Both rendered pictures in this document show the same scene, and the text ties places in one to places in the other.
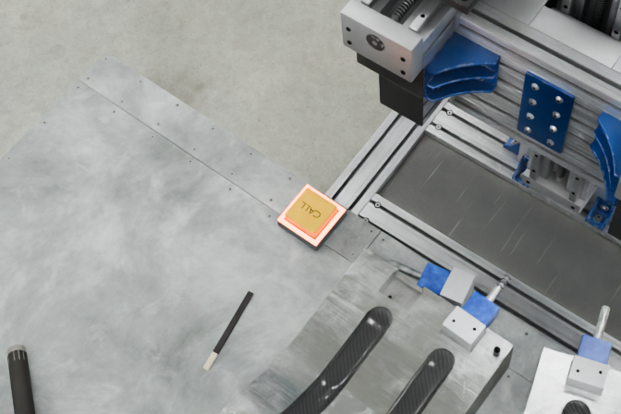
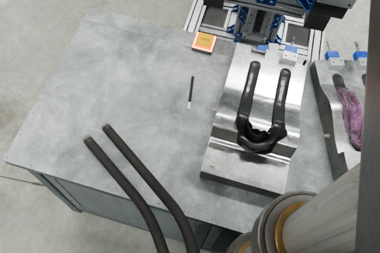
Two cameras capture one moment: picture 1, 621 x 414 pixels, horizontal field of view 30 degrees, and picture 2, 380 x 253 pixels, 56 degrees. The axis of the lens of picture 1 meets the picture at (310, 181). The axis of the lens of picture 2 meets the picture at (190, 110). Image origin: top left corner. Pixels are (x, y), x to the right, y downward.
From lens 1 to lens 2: 0.76 m
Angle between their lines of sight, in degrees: 16
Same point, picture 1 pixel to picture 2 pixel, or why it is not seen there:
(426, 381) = (283, 81)
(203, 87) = not seen: hidden behind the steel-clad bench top
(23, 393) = (119, 139)
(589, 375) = (337, 62)
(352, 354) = (250, 81)
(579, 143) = not seen: outside the picture
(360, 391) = (261, 92)
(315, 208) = (206, 38)
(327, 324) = (236, 73)
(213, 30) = not seen: hidden behind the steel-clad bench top
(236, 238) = (177, 59)
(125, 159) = (117, 43)
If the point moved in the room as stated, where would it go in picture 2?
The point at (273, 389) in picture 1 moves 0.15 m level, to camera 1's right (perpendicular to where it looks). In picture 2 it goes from (230, 100) to (267, 82)
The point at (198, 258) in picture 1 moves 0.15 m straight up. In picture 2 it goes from (165, 70) to (164, 44)
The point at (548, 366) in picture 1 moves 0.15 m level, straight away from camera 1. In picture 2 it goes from (319, 65) to (312, 34)
